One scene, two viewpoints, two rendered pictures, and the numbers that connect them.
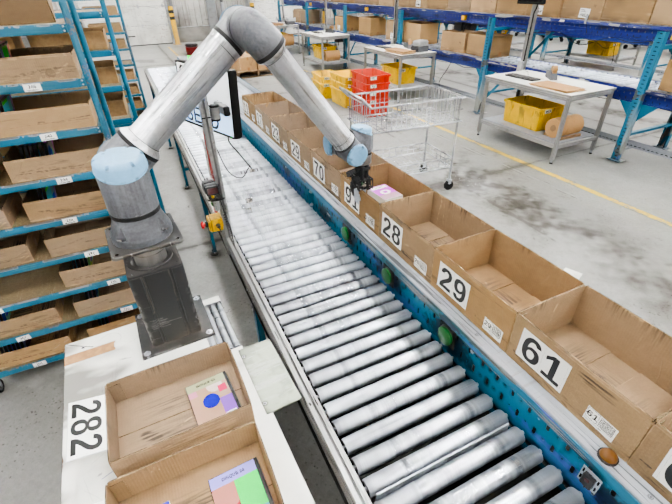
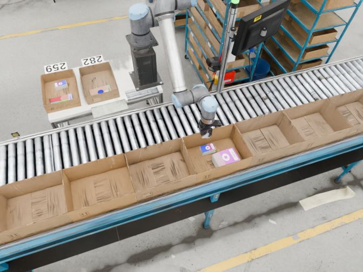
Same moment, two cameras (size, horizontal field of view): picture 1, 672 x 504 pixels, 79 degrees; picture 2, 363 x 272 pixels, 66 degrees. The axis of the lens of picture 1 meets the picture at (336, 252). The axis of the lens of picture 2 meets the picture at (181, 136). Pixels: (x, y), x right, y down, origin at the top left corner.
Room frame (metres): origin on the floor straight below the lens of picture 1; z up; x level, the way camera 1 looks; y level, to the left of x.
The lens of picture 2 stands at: (1.66, -1.28, 2.60)
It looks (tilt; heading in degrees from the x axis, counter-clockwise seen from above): 55 degrees down; 94
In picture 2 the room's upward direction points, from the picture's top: 2 degrees clockwise
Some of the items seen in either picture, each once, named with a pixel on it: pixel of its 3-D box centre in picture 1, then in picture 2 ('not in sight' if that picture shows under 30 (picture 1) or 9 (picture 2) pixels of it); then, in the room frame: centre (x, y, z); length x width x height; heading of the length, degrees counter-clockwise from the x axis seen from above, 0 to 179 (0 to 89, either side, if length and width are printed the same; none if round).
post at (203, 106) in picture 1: (215, 171); (224, 59); (1.85, 0.57, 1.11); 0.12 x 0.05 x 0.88; 25
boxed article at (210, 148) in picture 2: not in sight; (207, 149); (1.77, -0.18, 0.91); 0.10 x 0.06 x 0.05; 25
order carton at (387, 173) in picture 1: (384, 196); (215, 153); (1.82, -0.25, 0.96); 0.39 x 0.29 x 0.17; 25
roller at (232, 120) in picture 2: (278, 228); (228, 114); (1.95, 0.32, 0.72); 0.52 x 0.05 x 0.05; 115
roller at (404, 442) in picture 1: (425, 431); (66, 157); (0.71, -0.26, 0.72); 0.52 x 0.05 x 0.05; 115
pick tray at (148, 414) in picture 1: (179, 403); (99, 82); (0.77, 0.49, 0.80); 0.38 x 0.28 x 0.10; 116
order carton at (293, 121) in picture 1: (298, 132); (355, 113); (2.88, 0.25, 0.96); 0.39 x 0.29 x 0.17; 25
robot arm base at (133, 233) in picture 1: (138, 220); (141, 34); (1.17, 0.64, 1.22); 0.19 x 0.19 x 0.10
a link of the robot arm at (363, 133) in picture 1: (361, 139); (209, 108); (1.74, -0.12, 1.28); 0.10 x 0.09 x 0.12; 116
